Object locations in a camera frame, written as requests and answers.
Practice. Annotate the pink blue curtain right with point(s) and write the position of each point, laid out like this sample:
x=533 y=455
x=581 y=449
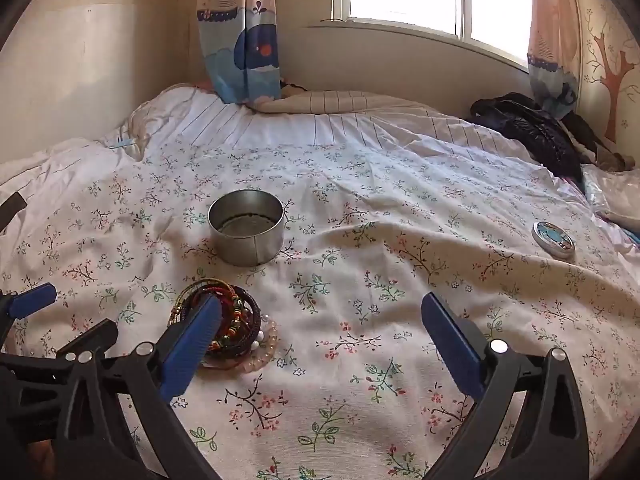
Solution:
x=553 y=56

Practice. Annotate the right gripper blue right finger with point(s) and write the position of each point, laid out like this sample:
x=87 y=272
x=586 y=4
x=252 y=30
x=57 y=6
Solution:
x=459 y=343

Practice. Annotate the dark brown beaded bracelets stack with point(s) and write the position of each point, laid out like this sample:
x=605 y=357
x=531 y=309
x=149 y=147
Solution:
x=241 y=320

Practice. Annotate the white striped duvet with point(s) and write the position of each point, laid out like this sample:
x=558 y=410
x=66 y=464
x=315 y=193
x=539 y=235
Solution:
x=199 y=118

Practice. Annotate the tree wall sticker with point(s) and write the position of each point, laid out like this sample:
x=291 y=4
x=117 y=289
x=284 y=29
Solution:
x=611 y=65

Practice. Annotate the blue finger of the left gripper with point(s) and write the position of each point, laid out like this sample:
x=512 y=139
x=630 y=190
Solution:
x=97 y=339
x=30 y=302

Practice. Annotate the black jacket on bed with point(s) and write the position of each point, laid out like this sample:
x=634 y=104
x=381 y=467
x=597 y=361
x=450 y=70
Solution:
x=562 y=146

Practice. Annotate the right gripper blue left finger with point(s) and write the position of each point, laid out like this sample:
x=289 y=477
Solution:
x=196 y=332

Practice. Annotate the round tin lid blue picture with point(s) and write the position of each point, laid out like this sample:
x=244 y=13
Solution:
x=554 y=240

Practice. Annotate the floral white bed sheet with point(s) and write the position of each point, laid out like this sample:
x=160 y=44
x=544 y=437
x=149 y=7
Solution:
x=348 y=385

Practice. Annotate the beige striped pillow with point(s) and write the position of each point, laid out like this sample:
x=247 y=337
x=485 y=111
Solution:
x=333 y=102

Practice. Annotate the whale print curtain left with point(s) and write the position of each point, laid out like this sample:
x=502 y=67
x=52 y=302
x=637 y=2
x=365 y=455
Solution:
x=239 y=43

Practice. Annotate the round silver metal tin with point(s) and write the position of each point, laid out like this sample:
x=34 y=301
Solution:
x=247 y=227

